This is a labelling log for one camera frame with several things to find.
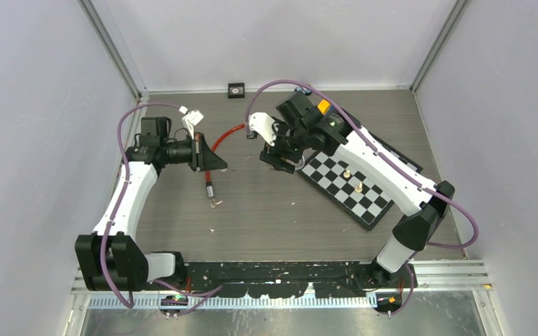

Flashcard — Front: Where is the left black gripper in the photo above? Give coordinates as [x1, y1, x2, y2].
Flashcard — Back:
[161, 132, 227, 172]

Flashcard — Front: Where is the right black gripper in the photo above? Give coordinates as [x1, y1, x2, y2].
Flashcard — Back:
[258, 116, 308, 174]

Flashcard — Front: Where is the red cable lock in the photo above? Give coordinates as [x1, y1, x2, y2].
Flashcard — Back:
[205, 124, 245, 201]

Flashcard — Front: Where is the silver key bunch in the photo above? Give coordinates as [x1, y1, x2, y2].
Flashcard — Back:
[210, 199, 223, 209]

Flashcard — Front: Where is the large brass padlock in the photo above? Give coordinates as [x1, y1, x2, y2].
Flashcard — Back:
[294, 156, 306, 171]

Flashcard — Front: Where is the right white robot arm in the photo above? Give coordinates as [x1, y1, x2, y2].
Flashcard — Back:
[245, 92, 455, 288]

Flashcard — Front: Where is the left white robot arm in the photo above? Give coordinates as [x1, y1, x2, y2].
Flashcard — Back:
[74, 113, 228, 291]

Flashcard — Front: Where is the yellow blue toy car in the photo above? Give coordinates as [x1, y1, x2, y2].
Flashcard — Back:
[317, 99, 331, 115]

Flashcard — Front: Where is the black square box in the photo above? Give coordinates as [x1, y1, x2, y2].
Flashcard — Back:
[227, 83, 246, 99]

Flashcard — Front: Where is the small blue toy car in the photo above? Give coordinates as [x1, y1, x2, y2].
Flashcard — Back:
[294, 86, 312, 96]

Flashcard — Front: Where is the black white chessboard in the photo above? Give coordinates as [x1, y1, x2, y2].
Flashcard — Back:
[296, 111, 424, 232]

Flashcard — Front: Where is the cream chess piece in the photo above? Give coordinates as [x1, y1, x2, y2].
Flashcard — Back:
[354, 182, 363, 193]

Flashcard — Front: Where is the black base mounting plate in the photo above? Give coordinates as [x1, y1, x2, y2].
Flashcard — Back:
[142, 260, 418, 300]

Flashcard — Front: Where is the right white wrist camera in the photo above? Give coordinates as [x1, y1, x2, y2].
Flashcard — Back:
[248, 112, 277, 146]

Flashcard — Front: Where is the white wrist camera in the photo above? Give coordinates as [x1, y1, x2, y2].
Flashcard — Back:
[248, 112, 277, 146]
[179, 106, 204, 139]

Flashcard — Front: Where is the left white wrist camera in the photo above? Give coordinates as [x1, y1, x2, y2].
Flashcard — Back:
[179, 106, 204, 139]

